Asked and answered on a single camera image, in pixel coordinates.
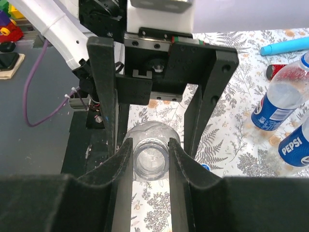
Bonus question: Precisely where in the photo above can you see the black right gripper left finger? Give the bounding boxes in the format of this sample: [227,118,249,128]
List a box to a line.
[0,138,133,232]

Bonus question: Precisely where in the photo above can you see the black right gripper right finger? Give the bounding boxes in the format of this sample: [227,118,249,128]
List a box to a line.
[169,139,309,232]

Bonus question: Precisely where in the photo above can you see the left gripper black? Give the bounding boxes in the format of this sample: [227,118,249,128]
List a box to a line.
[87,33,239,157]

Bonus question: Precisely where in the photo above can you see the clear bottle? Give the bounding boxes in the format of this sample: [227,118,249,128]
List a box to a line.
[125,121,180,182]

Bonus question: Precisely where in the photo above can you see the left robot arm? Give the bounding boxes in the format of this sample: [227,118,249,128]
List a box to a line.
[12,0,239,157]

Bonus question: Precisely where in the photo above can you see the blue white bottle cap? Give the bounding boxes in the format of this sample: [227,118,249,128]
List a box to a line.
[201,163,211,171]

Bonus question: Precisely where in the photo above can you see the Pepsi bottle text label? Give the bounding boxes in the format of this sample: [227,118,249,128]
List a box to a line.
[265,118,309,177]

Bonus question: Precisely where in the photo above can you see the Pepsi bottle logo label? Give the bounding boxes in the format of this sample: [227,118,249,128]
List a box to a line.
[242,52,309,145]

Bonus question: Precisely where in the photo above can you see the floral tablecloth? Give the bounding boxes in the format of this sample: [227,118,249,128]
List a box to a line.
[128,28,309,232]

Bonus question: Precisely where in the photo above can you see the red glitter toy microphone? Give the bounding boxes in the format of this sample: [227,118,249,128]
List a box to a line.
[266,64,299,81]

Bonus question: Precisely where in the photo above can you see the colourful toy blocks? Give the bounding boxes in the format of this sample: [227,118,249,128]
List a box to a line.
[0,0,25,43]

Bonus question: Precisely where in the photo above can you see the blue toy microphone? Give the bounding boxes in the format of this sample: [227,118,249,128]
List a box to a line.
[260,37,309,56]

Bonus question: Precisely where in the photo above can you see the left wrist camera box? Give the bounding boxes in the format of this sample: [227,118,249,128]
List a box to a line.
[126,0,196,37]

